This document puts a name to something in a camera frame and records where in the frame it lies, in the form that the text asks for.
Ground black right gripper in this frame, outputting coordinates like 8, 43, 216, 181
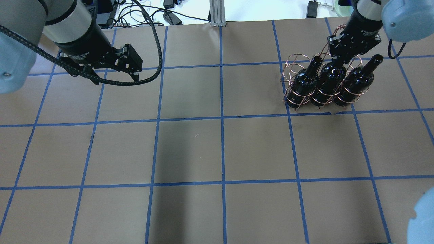
328, 12, 382, 68

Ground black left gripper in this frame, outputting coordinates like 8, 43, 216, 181
54, 24, 143, 85

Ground dark wine bottle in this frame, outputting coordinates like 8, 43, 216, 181
310, 62, 346, 109

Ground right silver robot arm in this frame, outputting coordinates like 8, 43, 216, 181
327, 0, 434, 65

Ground near wine bottle in basket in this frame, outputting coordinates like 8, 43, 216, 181
334, 54, 384, 107

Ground wine bottle in basket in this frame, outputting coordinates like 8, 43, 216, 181
288, 56, 323, 104
334, 54, 384, 107

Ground far wine bottle in basket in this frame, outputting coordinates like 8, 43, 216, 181
288, 56, 323, 104

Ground green glass bowl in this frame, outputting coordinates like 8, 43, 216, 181
334, 0, 353, 17

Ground black power adapter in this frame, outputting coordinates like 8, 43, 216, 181
306, 0, 319, 19

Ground copper wire wine basket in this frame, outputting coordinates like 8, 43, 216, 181
280, 24, 363, 110

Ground black braided cable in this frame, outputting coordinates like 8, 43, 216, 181
0, 0, 163, 87

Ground aluminium frame post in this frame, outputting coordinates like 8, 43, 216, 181
209, 0, 226, 27

